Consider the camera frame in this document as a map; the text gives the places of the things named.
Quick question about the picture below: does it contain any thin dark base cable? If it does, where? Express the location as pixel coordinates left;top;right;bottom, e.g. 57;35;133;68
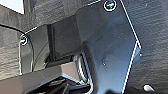
0;22;36;74

